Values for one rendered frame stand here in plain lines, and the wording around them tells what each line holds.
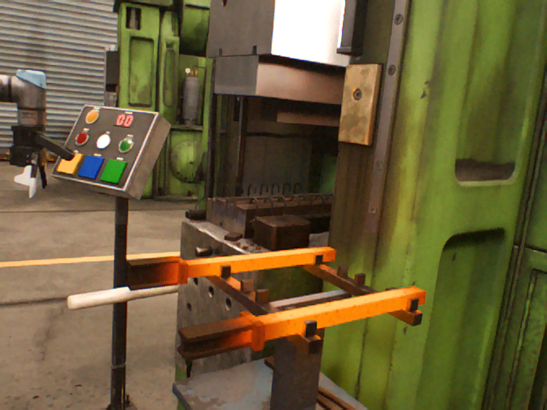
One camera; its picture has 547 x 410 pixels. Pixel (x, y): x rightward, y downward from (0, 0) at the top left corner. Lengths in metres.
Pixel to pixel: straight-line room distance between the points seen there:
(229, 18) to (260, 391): 0.89
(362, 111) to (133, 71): 5.21
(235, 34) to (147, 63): 4.92
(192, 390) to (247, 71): 0.73
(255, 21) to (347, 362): 0.84
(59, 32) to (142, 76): 3.27
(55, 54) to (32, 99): 7.63
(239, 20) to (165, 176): 4.94
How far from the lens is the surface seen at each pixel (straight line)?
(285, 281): 1.15
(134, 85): 6.14
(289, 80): 1.24
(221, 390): 1.01
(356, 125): 1.08
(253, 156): 1.51
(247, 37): 1.24
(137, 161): 1.55
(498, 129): 1.32
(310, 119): 1.34
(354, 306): 0.73
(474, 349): 1.45
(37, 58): 9.13
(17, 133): 1.56
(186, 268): 0.82
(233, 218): 1.26
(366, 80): 1.08
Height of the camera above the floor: 1.24
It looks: 11 degrees down
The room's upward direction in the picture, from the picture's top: 5 degrees clockwise
